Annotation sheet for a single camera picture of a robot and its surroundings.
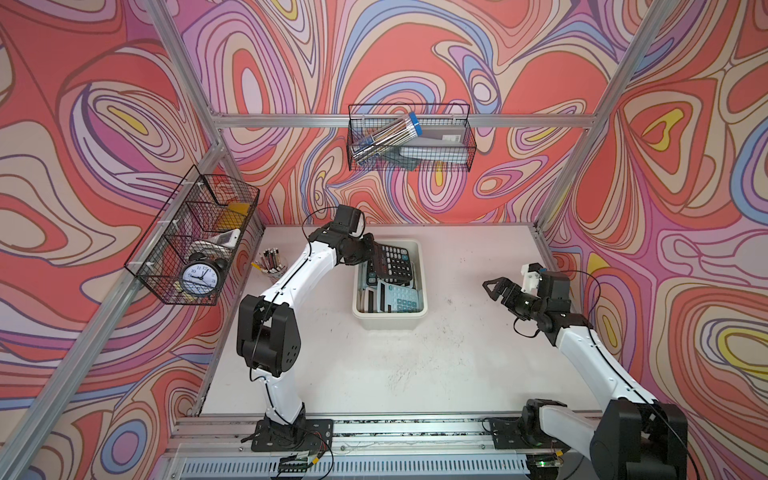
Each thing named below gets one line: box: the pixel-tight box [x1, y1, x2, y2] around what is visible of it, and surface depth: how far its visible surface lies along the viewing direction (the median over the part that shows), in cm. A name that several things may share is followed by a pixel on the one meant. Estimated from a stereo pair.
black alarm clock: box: [179, 252, 227, 298], surface depth 69 cm
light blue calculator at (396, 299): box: [376, 280, 419, 313], surface depth 91 cm
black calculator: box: [366, 242, 412, 286], surface depth 93 cm
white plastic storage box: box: [353, 239, 428, 331], surface depth 92 cm
